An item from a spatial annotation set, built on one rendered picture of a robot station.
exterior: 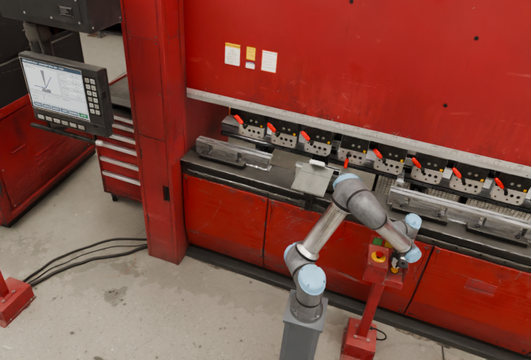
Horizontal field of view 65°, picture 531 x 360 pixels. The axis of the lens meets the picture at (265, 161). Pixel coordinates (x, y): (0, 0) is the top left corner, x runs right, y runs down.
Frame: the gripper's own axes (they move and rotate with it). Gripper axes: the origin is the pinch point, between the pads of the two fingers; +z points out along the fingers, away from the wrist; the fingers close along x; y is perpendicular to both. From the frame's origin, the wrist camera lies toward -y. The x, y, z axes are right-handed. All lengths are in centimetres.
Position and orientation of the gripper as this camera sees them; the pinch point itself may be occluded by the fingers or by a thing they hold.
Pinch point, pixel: (395, 268)
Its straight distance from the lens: 235.2
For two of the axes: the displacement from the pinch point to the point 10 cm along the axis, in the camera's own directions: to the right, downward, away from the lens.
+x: -9.6, -2.1, 1.8
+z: -0.5, 7.8, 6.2
